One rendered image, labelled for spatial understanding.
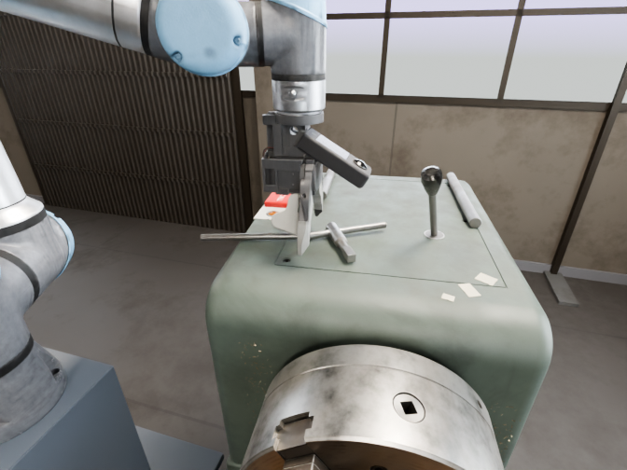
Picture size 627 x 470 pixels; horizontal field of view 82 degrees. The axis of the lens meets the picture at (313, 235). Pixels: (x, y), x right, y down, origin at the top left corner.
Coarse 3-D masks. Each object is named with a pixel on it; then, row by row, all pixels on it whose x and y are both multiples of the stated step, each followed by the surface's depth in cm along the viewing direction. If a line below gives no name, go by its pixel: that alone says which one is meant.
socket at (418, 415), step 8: (400, 400) 37; (408, 400) 38; (416, 400) 38; (400, 408) 36; (408, 408) 38; (416, 408) 37; (400, 416) 36; (408, 416) 36; (416, 416) 36; (424, 416) 36
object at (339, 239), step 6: (330, 222) 65; (330, 228) 64; (336, 228) 63; (330, 234) 63; (336, 234) 61; (342, 234) 62; (336, 240) 60; (342, 240) 60; (336, 246) 61; (342, 246) 59; (348, 246) 58; (342, 252) 58; (348, 252) 57; (354, 252) 57; (348, 258) 56; (354, 258) 56
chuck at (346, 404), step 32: (288, 384) 44; (320, 384) 40; (352, 384) 39; (384, 384) 39; (416, 384) 39; (288, 416) 39; (320, 416) 37; (352, 416) 36; (384, 416) 35; (448, 416) 37; (480, 416) 41; (256, 448) 39; (320, 448) 35; (352, 448) 34; (384, 448) 33; (416, 448) 33; (448, 448) 34; (480, 448) 37
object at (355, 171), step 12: (312, 132) 53; (300, 144) 51; (312, 144) 51; (324, 144) 52; (312, 156) 52; (324, 156) 51; (336, 156) 51; (348, 156) 53; (336, 168) 52; (348, 168) 51; (360, 168) 52; (348, 180) 52; (360, 180) 52
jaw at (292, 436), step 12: (288, 432) 38; (300, 432) 37; (288, 444) 37; (300, 444) 36; (288, 456) 37; (300, 456) 37; (312, 456) 35; (288, 468) 36; (300, 468) 35; (312, 468) 34; (324, 468) 36
